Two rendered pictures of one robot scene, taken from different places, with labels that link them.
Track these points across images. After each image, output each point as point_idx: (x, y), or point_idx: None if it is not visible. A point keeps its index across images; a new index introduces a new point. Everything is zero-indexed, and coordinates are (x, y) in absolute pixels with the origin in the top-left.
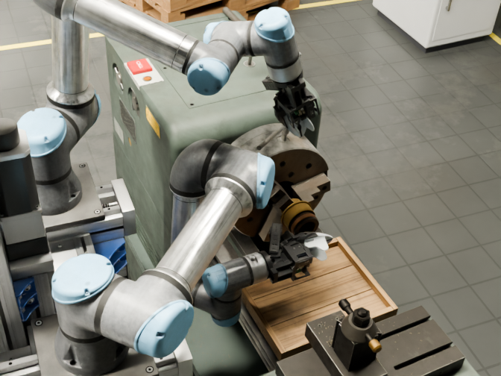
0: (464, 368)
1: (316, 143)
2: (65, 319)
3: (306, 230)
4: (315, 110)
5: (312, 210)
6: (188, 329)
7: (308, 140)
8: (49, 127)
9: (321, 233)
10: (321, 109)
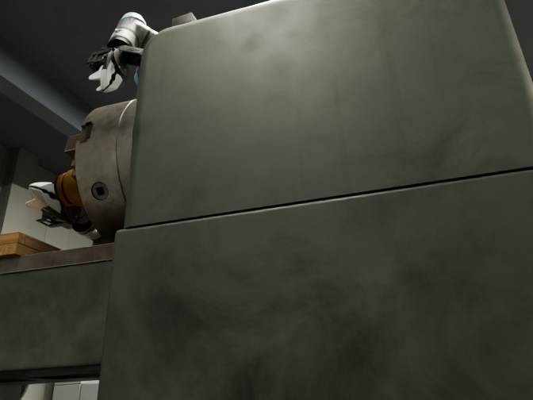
0: None
1: (136, 109)
2: None
3: (67, 198)
4: (91, 62)
5: (69, 170)
6: None
7: (124, 101)
8: None
9: (44, 182)
10: (143, 51)
